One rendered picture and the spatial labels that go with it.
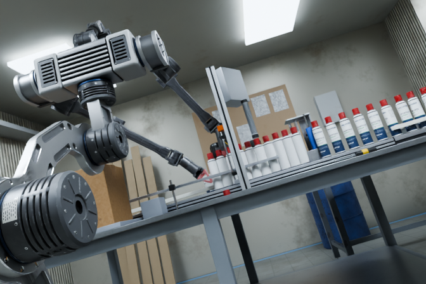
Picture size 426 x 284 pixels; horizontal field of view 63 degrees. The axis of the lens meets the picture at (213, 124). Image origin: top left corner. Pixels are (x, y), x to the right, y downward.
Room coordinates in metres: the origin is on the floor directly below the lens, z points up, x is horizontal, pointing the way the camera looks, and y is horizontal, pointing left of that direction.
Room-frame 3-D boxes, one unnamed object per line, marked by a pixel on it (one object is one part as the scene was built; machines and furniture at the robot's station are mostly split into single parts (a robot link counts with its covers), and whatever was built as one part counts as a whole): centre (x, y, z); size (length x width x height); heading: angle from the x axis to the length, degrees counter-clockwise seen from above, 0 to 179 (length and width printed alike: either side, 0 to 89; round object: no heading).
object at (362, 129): (1.82, -0.75, 0.98); 0.05 x 0.05 x 0.20
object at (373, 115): (1.81, -0.82, 0.98); 0.05 x 0.05 x 0.20
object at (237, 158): (1.72, -0.07, 1.17); 0.04 x 0.04 x 0.67; 86
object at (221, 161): (1.87, 0.01, 0.98); 0.05 x 0.05 x 0.20
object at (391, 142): (1.87, -0.03, 0.85); 1.65 x 0.11 x 0.05; 86
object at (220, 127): (1.82, -0.04, 1.05); 0.10 x 0.04 x 0.33; 176
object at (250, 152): (1.86, -0.15, 0.98); 0.05 x 0.05 x 0.20
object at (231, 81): (1.78, -0.14, 1.38); 0.17 x 0.10 x 0.19; 141
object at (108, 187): (1.62, 0.66, 0.99); 0.30 x 0.24 x 0.27; 87
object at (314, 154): (1.93, -0.47, 1.01); 0.14 x 0.13 x 0.26; 86
